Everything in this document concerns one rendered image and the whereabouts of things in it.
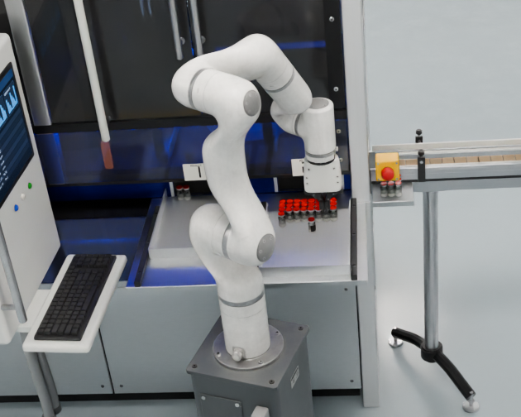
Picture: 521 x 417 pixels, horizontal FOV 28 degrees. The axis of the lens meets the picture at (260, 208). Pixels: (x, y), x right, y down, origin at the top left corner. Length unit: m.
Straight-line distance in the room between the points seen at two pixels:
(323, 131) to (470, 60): 3.54
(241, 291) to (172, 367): 1.20
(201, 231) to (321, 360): 1.24
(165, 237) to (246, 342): 0.64
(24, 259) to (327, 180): 0.94
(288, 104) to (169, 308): 1.22
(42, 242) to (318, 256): 0.86
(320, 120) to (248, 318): 0.54
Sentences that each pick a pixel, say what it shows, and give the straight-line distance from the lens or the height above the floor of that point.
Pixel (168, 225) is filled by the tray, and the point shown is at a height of 0.88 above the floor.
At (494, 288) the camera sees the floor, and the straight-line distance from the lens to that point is 4.36.
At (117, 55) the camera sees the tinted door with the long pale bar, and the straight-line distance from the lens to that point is 3.11.
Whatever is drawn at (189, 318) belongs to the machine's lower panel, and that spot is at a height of 0.44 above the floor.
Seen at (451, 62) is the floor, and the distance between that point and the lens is 6.17.
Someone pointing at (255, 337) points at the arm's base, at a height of 0.94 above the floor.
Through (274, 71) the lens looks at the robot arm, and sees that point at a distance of 2.46.
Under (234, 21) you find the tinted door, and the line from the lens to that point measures 3.01.
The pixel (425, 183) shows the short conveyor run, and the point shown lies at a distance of 3.37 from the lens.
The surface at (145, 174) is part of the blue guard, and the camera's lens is 3.28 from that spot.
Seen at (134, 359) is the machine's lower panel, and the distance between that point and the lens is 3.76.
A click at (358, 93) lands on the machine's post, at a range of 3.08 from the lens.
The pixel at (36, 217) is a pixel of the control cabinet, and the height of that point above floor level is 1.00.
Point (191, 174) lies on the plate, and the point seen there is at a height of 1.01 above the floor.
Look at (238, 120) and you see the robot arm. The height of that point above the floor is 1.59.
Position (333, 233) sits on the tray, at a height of 0.88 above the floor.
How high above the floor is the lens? 2.67
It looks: 33 degrees down
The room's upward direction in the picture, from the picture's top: 7 degrees counter-clockwise
